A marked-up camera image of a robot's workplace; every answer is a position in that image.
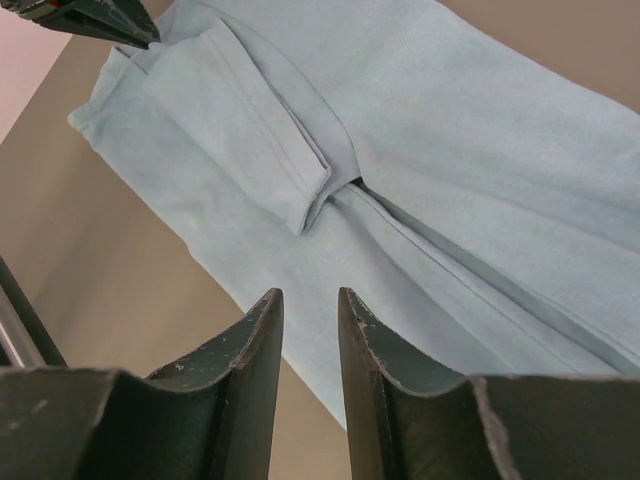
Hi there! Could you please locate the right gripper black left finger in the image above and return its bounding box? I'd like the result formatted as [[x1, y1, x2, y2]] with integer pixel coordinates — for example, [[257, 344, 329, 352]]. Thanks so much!
[[79, 289, 284, 479]]

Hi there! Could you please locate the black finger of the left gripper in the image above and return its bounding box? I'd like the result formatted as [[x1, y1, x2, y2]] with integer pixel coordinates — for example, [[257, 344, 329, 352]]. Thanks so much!
[[9, 0, 161, 49]]

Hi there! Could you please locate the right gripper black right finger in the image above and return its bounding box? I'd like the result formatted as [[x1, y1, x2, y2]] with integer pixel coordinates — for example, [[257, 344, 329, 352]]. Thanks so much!
[[338, 287, 520, 479]]

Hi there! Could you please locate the grey-blue t-shirt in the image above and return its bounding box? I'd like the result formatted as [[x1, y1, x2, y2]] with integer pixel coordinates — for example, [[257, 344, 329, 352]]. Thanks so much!
[[69, 1, 639, 420]]

